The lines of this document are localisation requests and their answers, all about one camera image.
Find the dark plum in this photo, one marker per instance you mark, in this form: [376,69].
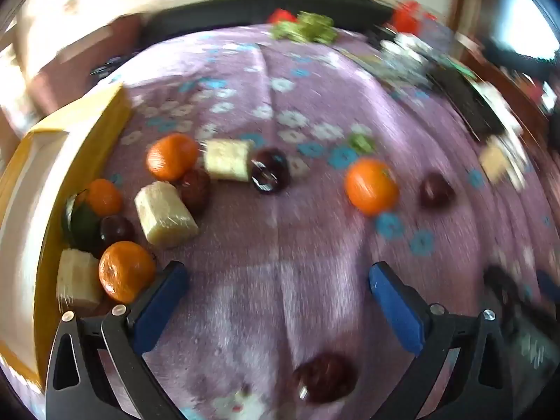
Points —
[195,189]
[269,169]
[323,378]

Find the orange with green leaf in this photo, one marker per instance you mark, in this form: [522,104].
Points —
[105,197]

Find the red paper bag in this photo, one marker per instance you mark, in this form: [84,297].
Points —
[281,15]

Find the bright window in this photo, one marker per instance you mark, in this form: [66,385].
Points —
[525,22]

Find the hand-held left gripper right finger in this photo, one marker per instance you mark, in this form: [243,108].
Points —
[396,310]

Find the small sugarcane piece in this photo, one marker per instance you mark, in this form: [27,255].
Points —
[495,164]

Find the black box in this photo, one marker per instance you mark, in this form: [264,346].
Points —
[466,98]

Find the red jujube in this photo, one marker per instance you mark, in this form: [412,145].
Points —
[436,190]
[117,230]

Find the yellow cardboard tray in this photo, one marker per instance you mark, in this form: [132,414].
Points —
[26,210]

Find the green leaf scrap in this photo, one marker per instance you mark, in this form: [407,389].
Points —
[361,143]

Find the white artificial flowers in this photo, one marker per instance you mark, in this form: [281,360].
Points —
[404,52]

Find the orange-red plastic bag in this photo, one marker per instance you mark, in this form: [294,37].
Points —
[407,16]

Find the black sofa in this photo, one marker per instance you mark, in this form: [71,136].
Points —
[218,13]

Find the green lettuce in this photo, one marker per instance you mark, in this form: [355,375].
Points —
[306,28]

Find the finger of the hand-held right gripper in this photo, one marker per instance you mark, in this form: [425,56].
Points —
[503,291]

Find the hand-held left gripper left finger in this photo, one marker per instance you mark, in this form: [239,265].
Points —
[159,310]

